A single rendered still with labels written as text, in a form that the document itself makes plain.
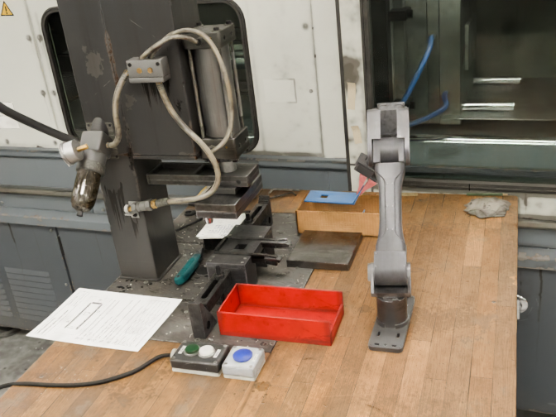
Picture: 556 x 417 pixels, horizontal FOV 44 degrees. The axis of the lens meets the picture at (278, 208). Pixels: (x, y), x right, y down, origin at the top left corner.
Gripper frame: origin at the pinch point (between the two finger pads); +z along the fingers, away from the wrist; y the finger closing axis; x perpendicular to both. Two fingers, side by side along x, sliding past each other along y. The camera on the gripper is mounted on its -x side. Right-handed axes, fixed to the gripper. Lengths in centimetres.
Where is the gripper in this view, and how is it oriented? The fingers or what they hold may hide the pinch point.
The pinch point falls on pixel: (359, 192)
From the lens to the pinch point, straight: 185.4
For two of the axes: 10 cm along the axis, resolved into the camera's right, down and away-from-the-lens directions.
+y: -8.6, -5.1, 0.6
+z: -4.1, 7.5, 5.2
